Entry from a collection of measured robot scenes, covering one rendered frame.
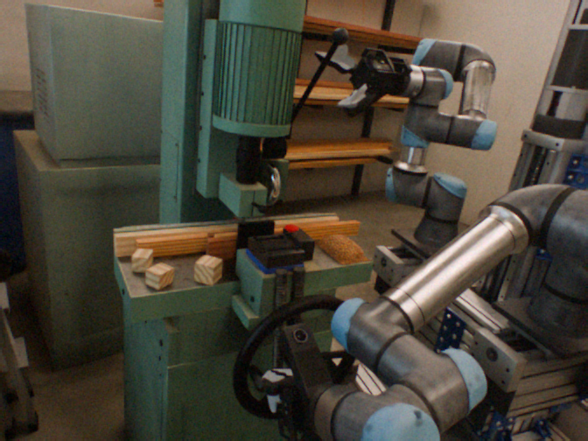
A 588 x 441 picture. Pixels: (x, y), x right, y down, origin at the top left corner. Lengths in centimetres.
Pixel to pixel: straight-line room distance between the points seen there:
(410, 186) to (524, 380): 67
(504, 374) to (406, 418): 73
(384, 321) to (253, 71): 56
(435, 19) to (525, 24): 90
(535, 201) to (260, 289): 52
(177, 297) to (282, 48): 55
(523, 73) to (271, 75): 355
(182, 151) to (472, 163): 362
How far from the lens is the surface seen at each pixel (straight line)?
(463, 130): 117
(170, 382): 108
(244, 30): 95
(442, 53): 150
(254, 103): 95
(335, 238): 117
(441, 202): 155
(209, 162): 112
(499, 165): 440
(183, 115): 118
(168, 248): 106
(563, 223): 82
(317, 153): 363
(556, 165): 140
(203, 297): 97
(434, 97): 117
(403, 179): 153
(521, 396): 131
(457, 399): 60
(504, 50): 446
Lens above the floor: 139
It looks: 21 degrees down
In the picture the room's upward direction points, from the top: 8 degrees clockwise
